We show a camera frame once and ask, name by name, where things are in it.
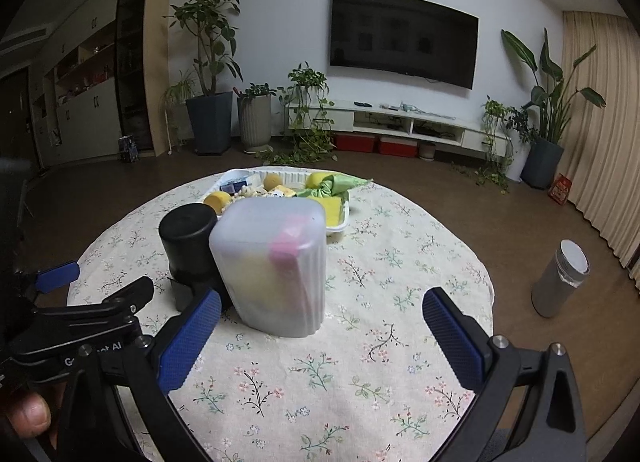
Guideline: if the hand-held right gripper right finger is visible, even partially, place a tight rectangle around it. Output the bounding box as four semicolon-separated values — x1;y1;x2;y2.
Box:
422;287;587;462

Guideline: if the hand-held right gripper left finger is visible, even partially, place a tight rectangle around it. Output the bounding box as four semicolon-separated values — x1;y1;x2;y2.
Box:
57;287;223;462

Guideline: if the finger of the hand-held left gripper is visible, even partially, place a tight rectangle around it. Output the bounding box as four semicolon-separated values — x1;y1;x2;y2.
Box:
27;262;81;295
37;276;155;328

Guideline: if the golden round sponge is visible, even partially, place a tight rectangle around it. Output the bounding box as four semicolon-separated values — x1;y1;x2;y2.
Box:
204;192;232;215

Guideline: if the yellow tissue pack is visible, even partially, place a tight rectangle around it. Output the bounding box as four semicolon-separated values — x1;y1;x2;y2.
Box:
220;177;263;195

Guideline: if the cream chenille loop scrubber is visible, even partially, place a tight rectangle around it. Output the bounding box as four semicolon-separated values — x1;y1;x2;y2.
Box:
227;184;281;203

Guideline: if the white plastic tray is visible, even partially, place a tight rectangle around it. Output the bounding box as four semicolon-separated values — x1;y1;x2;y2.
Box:
202;168;351;234

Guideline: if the thick yellow sponge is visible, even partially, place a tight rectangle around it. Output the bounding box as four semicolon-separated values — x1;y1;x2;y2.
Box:
305;196;347;228

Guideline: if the knotted green cloth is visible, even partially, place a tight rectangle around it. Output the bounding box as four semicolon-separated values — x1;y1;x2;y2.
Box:
295;174;373;200

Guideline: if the person's left hand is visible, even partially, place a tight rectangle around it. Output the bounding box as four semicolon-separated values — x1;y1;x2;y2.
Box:
0;382;68;448

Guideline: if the pale yellow sponge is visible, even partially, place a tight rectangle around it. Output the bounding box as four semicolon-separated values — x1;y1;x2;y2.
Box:
235;249;281;323

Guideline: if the black cylinder canister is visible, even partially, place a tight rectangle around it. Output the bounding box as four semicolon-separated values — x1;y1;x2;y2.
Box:
158;204;231;313

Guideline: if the floral tablecloth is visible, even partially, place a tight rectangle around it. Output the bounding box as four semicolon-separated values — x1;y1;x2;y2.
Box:
66;169;496;462

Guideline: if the translucent plastic container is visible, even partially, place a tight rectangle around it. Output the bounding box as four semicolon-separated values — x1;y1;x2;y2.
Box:
208;198;328;339

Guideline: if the grey cylindrical bin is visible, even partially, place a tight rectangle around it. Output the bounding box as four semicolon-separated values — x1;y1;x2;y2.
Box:
531;239;590;318

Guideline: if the pink sponge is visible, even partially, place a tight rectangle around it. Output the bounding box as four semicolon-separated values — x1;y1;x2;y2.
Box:
267;216;308;283

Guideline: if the blue box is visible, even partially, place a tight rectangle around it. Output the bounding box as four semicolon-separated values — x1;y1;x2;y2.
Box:
118;134;140;163

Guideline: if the red paper bag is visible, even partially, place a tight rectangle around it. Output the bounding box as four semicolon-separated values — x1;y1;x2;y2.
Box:
547;174;572;205

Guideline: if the tall plant in dark pot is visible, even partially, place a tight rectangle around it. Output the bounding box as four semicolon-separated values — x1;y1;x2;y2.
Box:
165;0;244;155

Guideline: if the large-leaf plant in dark pot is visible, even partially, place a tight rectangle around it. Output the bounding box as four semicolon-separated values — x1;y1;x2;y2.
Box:
501;28;607;190

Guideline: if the red storage box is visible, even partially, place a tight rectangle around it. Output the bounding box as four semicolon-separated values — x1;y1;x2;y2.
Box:
334;133;377;153
378;137;418;159

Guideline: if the thin grassy plant on stand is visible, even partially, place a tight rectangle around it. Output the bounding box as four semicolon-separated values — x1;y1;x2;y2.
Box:
159;69;198;158

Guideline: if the plant in ribbed white pot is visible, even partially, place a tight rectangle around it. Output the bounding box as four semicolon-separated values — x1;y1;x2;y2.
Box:
234;83;277;153

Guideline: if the small trailing plant white pot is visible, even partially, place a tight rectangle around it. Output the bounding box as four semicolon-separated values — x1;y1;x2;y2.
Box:
450;96;538;193

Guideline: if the white television cabinet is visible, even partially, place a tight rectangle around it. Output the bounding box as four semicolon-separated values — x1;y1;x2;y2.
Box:
287;99;513;153

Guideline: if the dark glass display cabinet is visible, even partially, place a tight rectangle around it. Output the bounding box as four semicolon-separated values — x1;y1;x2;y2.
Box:
116;0;153;153

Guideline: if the beige curtain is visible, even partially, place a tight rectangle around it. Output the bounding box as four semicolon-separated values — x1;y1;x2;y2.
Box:
560;11;640;283

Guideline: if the trailing pothos plant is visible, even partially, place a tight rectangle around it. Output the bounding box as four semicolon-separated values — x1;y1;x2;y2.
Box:
257;62;338;165

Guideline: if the white wall cabinet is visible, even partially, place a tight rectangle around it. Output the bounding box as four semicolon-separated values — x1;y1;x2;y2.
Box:
0;17;121;168

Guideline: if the wall-mounted black television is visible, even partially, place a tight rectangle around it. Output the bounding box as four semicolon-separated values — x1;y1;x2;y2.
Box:
329;0;480;90

